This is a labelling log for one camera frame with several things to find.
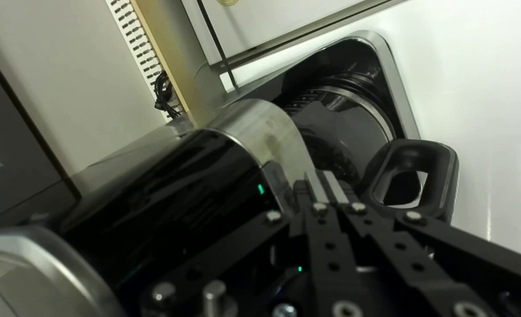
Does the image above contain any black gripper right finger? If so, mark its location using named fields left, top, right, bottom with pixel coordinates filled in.
left=320, top=173, right=521, bottom=317

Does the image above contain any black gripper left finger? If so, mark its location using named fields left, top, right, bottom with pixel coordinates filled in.
left=153, top=178, right=362, bottom=317

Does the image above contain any black and steel coffee machine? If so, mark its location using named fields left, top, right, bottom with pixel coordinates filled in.
left=0, top=28, right=422, bottom=317

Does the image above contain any glass coffee carafe black handle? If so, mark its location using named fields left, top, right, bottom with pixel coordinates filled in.
left=271, top=37, right=461, bottom=224

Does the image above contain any black power cable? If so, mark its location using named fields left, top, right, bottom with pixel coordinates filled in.
left=153, top=69, right=185, bottom=122

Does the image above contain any beige cable raceway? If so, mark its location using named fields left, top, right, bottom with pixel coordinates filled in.
left=128, top=0, right=229, bottom=129

